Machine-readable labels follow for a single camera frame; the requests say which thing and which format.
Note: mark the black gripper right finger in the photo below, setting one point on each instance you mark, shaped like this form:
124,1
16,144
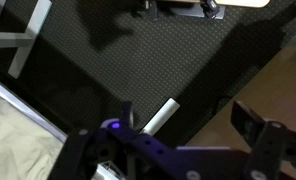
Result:
264,146

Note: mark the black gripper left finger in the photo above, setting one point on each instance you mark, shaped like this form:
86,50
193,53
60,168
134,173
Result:
88,146

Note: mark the white standing desk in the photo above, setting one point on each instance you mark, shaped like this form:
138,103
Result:
21,40

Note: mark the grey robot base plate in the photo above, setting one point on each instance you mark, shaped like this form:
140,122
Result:
191,10

